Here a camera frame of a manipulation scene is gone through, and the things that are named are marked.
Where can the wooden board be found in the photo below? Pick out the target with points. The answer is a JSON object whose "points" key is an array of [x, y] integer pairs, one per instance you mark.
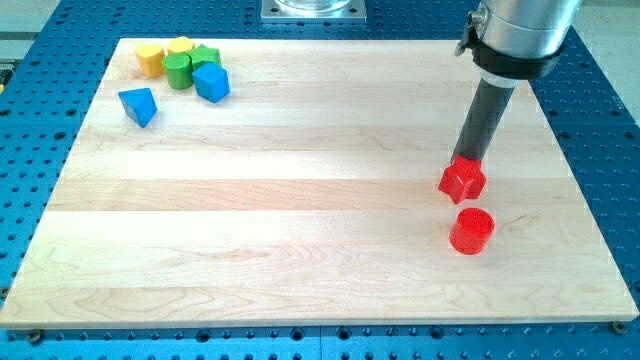
{"points": [[309, 196]]}

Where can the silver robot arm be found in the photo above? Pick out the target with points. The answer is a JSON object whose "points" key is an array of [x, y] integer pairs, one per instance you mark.
{"points": [[514, 40]]}

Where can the blue cube block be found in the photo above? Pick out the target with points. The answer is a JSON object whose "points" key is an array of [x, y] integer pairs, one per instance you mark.
{"points": [[211, 82]]}

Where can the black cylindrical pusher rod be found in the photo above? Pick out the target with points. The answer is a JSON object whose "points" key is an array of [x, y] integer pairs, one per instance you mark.
{"points": [[485, 113]]}

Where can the green cylinder block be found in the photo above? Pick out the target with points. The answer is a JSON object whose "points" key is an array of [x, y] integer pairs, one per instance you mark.
{"points": [[178, 70]]}

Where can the red cylinder block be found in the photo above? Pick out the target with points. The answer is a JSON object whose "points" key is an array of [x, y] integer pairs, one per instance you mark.
{"points": [[471, 231]]}

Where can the yellow hexagon block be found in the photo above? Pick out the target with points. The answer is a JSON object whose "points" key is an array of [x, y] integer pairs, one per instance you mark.
{"points": [[180, 44]]}

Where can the red star block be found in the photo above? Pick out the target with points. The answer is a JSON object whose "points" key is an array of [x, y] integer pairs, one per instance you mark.
{"points": [[463, 179]]}

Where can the blue triangle block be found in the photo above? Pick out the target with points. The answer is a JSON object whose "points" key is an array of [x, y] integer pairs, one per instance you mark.
{"points": [[139, 105]]}

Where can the green star block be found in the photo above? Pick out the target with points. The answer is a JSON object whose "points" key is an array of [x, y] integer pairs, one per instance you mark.
{"points": [[202, 55]]}

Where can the blue perforated table plate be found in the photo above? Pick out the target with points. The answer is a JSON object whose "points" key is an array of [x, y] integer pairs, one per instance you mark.
{"points": [[52, 88]]}

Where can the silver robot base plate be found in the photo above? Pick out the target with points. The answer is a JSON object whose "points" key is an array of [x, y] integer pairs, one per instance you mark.
{"points": [[315, 11]]}

